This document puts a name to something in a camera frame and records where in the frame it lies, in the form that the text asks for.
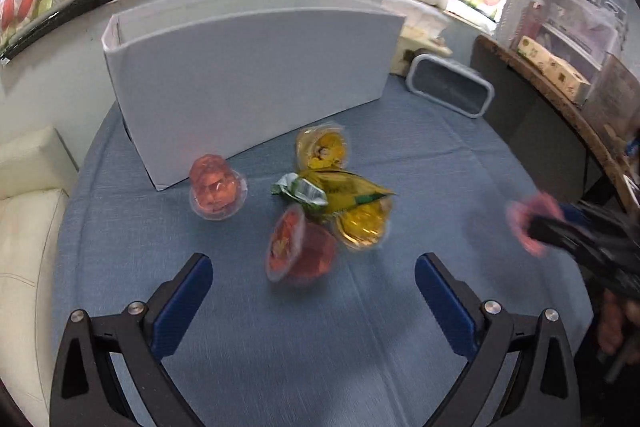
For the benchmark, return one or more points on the blue tablecloth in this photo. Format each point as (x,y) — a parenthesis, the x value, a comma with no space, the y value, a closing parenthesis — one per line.
(358,347)

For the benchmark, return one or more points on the grey cardboard box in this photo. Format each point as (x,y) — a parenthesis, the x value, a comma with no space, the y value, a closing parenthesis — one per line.
(198,77)

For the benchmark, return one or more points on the yellow jelly cup back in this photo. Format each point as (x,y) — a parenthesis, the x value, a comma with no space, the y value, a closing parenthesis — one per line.
(322,146)

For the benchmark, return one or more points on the cream leather sofa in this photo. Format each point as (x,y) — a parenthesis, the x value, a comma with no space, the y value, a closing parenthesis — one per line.
(37,176)

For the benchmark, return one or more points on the clear plastic drawer organizer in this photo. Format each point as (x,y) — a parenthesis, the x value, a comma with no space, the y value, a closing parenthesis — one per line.
(582,32)

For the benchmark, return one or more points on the grey rimmed black speaker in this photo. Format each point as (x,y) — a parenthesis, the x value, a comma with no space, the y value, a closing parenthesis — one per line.
(450,84)

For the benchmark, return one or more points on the dark wooden side shelf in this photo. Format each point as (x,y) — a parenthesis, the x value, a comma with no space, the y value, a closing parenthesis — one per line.
(554,143)

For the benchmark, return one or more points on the red jelly cup small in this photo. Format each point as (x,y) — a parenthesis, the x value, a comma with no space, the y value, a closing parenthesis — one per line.
(520,214)

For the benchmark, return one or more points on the tissue pack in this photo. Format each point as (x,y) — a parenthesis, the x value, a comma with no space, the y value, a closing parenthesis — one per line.
(421,33)

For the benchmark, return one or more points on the yellow green snack pouch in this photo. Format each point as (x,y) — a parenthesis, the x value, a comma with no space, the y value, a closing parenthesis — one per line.
(329,192)

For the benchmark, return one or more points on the person right hand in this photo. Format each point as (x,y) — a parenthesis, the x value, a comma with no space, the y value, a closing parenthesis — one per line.
(610,329)

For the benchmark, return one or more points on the cream patterned small box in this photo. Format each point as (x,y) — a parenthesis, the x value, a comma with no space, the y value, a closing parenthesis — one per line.
(560,73)

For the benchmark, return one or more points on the yellow jelly cup front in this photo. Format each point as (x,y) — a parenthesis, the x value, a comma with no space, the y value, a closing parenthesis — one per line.
(366,226)

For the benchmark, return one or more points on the yellow jelly cup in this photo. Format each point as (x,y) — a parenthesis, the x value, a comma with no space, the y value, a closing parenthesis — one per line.
(366,226)
(322,146)

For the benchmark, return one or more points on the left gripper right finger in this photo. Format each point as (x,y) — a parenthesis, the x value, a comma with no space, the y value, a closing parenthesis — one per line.
(542,390)

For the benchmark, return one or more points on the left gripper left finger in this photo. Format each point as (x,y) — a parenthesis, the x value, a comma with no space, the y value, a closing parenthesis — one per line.
(86,390)

